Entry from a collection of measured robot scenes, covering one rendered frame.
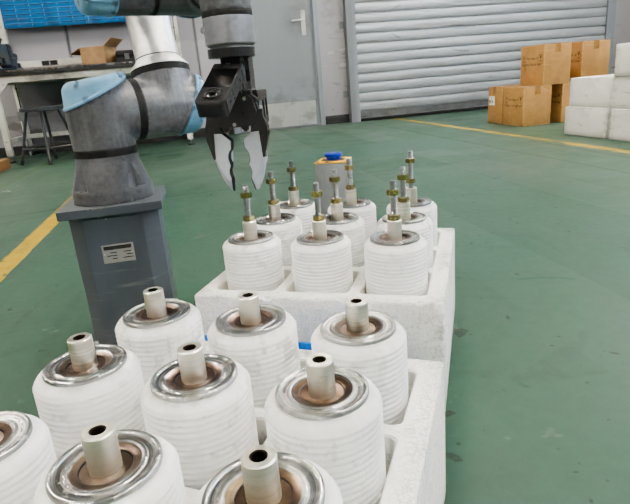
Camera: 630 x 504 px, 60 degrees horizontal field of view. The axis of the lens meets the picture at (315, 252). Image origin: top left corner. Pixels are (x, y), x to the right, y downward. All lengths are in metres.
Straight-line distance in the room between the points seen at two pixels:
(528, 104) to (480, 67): 2.11
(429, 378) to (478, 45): 6.23
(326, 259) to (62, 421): 0.44
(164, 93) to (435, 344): 0.68
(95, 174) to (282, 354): 0.63
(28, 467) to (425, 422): 0.33
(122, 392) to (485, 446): 0.49
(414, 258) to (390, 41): 5.57
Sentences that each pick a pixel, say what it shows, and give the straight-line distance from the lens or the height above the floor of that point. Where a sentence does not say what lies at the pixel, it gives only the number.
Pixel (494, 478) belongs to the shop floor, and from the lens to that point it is 0.77.
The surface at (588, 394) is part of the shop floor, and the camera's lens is 0.96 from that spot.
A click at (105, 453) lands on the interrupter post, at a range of 0.41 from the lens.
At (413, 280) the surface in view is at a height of 0.20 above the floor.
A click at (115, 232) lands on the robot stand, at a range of 1.09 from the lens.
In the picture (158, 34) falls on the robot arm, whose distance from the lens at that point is 1.17.
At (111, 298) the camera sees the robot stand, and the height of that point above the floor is 0.12.
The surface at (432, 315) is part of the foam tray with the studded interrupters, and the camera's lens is 0.79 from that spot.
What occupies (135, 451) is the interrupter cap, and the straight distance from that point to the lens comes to 0.43.
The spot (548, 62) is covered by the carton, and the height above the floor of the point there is 0.46.
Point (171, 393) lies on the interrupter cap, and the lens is 0.48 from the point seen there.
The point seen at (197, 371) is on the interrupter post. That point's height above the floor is 0.26.
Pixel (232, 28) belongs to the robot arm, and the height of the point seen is 0.57.
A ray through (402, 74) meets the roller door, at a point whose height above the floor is 0.46.
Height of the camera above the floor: 0.49
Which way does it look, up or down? 18 degrees down
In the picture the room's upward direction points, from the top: 5 degrees counter-clockwise
